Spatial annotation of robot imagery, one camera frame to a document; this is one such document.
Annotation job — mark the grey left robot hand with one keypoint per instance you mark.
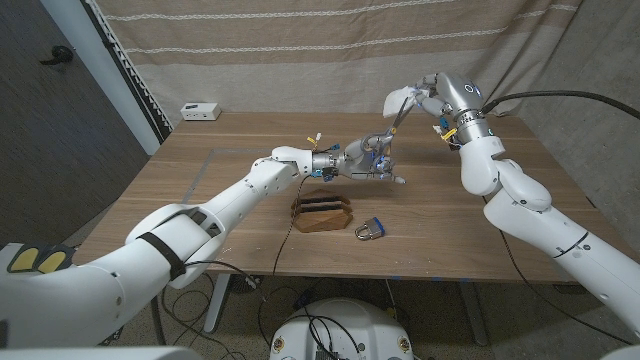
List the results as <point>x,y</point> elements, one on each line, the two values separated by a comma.
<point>362,160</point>

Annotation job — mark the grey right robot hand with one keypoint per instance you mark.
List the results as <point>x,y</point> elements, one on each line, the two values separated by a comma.
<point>455,97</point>

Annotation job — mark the white tissue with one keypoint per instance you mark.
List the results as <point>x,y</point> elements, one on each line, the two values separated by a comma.
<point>397,100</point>

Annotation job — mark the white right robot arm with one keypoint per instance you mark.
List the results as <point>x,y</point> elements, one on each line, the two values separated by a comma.
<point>540,210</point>

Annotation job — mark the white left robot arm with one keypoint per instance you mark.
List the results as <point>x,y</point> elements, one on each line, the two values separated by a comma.
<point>150,250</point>

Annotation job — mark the brown wooden scissors holder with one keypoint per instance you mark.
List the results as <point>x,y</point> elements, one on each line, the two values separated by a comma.
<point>322,217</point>

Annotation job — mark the silver padlock with blue base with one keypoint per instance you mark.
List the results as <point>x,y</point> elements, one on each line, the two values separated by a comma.
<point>372,229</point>

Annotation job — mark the beige striped backdrop curtain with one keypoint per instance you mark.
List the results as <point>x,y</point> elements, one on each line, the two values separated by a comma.
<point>300,65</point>

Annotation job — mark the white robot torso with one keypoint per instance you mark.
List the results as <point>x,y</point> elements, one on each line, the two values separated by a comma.
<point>345,325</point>

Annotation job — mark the white power strip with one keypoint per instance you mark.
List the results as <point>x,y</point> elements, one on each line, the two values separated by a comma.
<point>200,111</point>

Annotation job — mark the white table leg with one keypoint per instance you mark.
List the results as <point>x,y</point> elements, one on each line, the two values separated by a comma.
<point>474,312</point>
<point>217,305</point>

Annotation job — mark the dark grey door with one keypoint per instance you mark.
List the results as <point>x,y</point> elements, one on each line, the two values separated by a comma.
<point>50,125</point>

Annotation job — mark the yellow black foot pedal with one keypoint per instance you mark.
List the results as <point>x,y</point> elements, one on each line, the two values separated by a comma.
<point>55,260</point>
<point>24,259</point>

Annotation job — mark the white robot chest cover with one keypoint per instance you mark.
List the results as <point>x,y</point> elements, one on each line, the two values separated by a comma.
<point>100,354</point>

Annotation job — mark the black backdrop frame pole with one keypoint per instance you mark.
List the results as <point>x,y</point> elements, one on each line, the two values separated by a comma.
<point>129,75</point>

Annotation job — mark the black perforated floor bracket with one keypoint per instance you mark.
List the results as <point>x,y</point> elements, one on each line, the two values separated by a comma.
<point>114,336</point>

